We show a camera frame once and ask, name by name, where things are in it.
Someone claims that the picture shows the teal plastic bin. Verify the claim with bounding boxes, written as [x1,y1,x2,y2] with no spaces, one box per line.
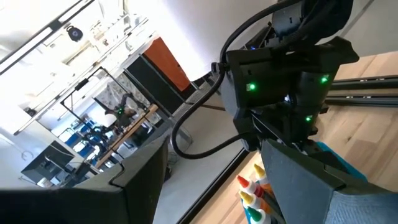
[241,141,368,224]

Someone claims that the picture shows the black aluminium mounting rail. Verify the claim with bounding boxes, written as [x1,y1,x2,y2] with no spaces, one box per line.
[325,95,398,107]
[328,75,398,91]

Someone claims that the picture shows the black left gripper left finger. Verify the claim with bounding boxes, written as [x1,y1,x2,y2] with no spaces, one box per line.
[76,136,170,224]

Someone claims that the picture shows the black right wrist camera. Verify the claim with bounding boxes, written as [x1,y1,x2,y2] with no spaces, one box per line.
[223,48,302,121]

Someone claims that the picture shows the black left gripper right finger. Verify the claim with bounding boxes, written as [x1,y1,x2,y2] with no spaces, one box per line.
[260,138,374,224]

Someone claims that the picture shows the yellow food coloring bottle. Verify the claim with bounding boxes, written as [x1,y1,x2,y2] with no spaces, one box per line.
[253,163,274,195]

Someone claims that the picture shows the white round globe lamp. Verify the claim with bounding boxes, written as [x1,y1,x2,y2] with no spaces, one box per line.
[101,113,118,128]

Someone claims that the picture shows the black computer monitor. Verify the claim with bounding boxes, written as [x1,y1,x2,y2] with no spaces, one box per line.
[21,140,75,184]

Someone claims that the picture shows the orange food coloring bottle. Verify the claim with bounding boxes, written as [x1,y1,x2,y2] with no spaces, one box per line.
[238,190,273,215]

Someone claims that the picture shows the large green food coloring bottle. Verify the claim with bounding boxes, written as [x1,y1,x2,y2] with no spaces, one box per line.
[246,206,274,224]

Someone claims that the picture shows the black background rig frame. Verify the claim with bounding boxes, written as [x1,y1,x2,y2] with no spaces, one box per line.
[60,66,131,125]

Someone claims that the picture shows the black wall panel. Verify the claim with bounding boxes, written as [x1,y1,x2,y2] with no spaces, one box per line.
[124,55,187,116]

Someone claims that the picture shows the bottles inside blue bin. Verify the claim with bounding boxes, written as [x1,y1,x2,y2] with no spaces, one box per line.
[142,37,191,93]

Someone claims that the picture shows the black table edge rail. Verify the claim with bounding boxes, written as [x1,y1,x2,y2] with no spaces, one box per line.
[177,149,249,224]

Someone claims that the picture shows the black ceiling camera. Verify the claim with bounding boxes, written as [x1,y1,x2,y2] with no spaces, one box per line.
[65,25,84,43]

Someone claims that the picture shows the black camera cable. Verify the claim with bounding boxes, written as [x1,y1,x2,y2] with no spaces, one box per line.
[170,0,301,160]

